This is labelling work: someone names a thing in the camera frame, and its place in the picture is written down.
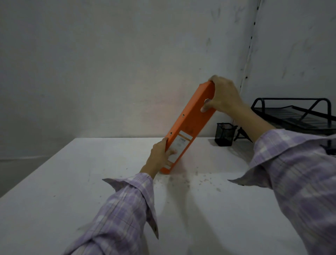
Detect person's left hand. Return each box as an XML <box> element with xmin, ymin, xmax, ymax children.
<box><xmin>139</xmin><ymin>137</ymin><xmax>177</xmax><ymax>180</ymax></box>

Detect person's right hand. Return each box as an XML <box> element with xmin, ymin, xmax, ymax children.
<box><xmin>201</xmin><ymin>75</ymin><xmax>245</xmax><ymax>115</ymax></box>

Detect orange lever arch binder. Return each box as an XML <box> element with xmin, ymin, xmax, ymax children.
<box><xmin>160</xmin><ymin>81</ymin><xmax>217</xmax><ymax>175</ymax></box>

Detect person's left forearm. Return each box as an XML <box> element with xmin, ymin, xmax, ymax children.
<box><xmin>63</xmin><ymin>168</ymin><xmax>159</xmax><ymax>255</ymax></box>

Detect person's right forearm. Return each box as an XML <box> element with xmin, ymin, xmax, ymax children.
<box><xmin>227</xmin><ymin>103</ymin><xmax>336</xmax><ymax>255</ymax></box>

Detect black mesh pen holder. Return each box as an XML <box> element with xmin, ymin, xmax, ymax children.
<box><xmin>214</xmin><ymin>123</ymin><xmax>238</xmax><ymax>147</ymax></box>

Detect black mesh letter tray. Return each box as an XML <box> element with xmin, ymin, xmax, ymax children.
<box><xmin>234</xmin><ymin>98</ymin><xmax>336</xmax><ymax>143</ymax></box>

